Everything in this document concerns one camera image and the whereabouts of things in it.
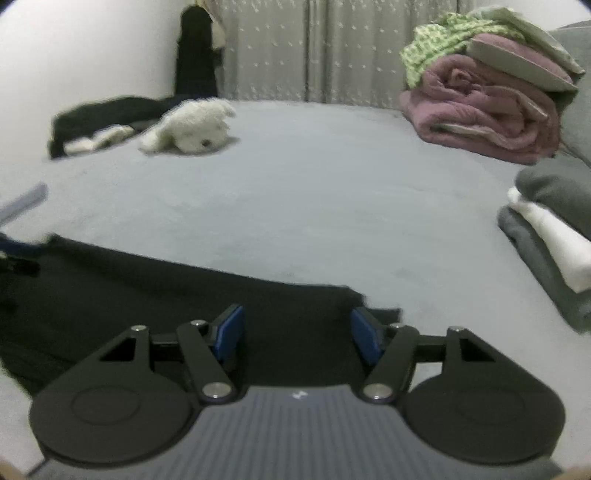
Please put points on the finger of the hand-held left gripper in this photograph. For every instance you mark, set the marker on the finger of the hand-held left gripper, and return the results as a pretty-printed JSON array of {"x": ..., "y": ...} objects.
[{"x": 18, "y": 261}]

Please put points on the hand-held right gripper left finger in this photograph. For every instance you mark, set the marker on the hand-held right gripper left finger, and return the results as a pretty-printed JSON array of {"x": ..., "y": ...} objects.
[{"x": 231, "y": 334}]

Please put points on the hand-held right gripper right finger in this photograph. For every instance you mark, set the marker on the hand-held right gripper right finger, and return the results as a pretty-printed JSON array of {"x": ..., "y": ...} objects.
[{"x": 364, "y": 334}]

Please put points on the black sweater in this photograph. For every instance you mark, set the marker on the black sweater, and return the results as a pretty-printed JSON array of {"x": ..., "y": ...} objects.
[{"x": 184, "y": 304}]

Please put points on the black clothes pile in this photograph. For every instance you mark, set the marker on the black clothes pile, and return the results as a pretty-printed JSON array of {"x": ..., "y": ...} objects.
[{"x": 115, "y": 110}]

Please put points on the blue tablet case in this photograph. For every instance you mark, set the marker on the blue tablet case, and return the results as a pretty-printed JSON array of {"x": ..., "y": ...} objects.
[{"x": 23, "y": 203}]

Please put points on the cream folded cloth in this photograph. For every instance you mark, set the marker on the cream folded cloth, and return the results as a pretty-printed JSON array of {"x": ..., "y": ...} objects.
[{"x": 97, "y": 138}]

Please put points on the light grey folded garment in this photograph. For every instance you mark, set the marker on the light grey folded garment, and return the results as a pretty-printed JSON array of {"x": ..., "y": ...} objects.
[{"x": 545, "y": 286}]

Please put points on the white folded garment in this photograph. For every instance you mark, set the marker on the white folded garment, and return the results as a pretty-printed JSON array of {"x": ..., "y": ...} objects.
[{"x": 554, "y": 244}]

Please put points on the white plush dog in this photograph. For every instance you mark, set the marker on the white plush dog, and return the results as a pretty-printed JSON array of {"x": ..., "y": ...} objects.
[{"x": 189, "y": 129}]

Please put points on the dark grey folded garment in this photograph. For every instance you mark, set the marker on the dark grey folded garment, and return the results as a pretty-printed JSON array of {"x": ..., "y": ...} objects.
[{"x": 558, "y": 189}]

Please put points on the pink quilt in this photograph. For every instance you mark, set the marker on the pink quilt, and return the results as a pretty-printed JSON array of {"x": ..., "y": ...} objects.
[{"x": 480, "y": 110}]

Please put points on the black hanging garment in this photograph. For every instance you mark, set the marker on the black hanging garment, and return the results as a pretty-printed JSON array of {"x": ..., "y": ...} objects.
[{"x": 196, "y": 55}]

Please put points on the grey patterned curtain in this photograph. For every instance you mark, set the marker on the grey patterned curtain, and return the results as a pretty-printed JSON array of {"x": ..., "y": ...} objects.
[{"x": 323, "y": 50}]

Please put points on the green patterned cloth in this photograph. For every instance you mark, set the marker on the green patterned cloth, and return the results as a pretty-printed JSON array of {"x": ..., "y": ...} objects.
[{"x": 429, "y": 46}]

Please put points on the pink white cushion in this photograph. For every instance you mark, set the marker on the pink white cushion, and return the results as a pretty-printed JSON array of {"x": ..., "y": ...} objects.
[{"x": 517, "y": 60}]

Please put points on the pale green cloth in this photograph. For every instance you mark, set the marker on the pale green cloth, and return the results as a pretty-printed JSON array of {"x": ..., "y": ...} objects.
[{"x": 535, "y": 32}]

